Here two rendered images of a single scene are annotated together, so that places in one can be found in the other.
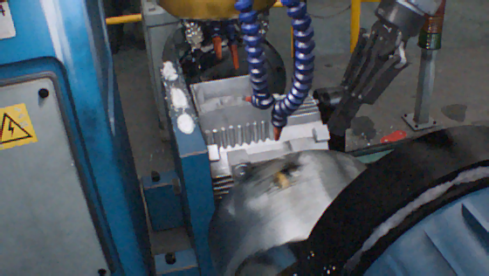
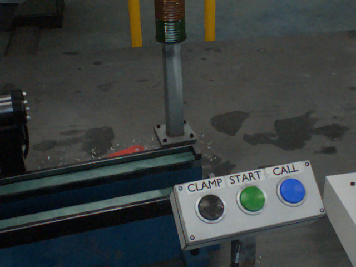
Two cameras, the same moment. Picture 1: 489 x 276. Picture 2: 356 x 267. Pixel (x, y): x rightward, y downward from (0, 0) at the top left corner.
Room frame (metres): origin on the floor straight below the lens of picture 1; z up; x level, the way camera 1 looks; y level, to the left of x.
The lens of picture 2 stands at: (0.02, -0.45, 1.50)
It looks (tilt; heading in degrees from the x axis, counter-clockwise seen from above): 33 degrees down; 359
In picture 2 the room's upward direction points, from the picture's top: 2 degrees counter-clockwise
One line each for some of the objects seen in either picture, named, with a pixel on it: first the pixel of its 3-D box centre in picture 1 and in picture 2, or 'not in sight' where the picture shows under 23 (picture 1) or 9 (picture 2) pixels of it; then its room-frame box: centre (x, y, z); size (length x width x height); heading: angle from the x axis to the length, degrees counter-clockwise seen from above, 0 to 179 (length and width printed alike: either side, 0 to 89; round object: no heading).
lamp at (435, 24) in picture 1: (431, 20); (169, 4); (1.12, -0.47, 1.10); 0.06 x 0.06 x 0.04
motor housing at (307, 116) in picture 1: (258, 155); not in sight; (0.71, -0.01, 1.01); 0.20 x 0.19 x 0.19; 102
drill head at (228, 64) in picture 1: (217, 65); not in sight; (1.03, 0.07, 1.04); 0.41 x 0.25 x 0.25; 13
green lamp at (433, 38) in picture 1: (430, 37); (170, 26); (1.12, -0.47, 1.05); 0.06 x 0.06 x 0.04
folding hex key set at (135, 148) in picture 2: (393, 140); (125, 157); (1.03, -0.36, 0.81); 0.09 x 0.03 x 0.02; 121
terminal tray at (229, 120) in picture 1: (232, 111); not in sight; (0.70, 0.03, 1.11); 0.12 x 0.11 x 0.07; 102
